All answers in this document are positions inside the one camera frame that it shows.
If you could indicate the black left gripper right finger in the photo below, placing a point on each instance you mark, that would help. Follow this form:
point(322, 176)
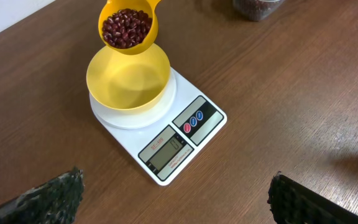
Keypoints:
point(292, 203)

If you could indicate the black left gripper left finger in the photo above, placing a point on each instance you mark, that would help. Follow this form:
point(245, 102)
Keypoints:
point(55, 201)

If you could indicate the red beans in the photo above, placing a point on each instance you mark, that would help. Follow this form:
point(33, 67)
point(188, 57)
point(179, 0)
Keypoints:
point(255, 7)
point(126, 28)

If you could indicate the yellow measuring scoop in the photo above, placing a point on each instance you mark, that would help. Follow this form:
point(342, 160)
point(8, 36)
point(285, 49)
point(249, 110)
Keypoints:
point(147, 6)

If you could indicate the white digital kitchen scale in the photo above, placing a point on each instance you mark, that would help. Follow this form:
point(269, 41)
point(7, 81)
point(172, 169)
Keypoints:
point(165, 138)

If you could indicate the yellow plastic bowl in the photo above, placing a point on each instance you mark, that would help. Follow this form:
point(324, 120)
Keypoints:
point(128, 83)

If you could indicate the clear plastic container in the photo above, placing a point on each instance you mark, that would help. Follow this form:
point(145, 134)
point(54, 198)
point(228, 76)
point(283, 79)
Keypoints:
point(256, 9)

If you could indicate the red beans in container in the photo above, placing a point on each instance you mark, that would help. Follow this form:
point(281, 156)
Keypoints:
point(255, 7)

